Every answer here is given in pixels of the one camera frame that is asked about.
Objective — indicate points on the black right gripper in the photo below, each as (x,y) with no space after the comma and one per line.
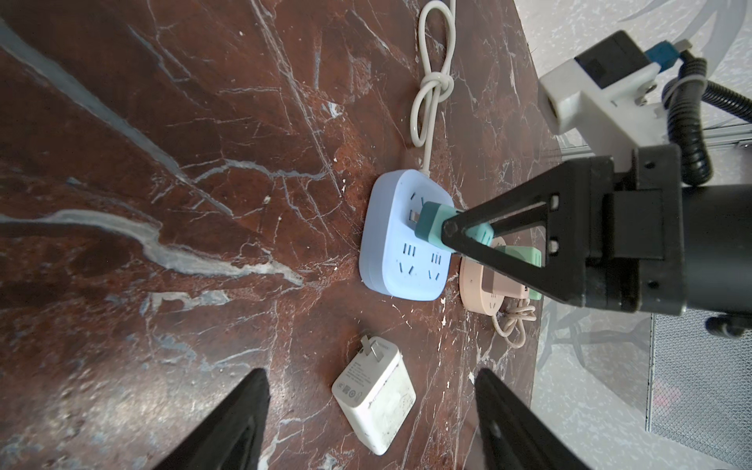
(671,247)

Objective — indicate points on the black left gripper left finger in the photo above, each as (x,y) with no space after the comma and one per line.
(231,436)

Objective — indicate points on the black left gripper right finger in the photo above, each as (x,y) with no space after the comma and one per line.
(513,437)

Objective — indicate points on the light green cube adapter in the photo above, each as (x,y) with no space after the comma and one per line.
(530,255)

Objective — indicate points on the white cube adapter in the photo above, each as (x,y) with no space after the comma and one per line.
(375,393)

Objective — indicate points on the teal cube adapter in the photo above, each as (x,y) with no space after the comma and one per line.
(428,224)

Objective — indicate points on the pink round power strip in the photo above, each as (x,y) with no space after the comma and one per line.
(483,290)

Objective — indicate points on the blue square power strip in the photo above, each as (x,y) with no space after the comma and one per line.
(393,261)

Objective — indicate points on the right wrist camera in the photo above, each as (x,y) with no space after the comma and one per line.
(601,94)

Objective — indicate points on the white wire mesh basket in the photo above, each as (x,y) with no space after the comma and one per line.
(700,388)

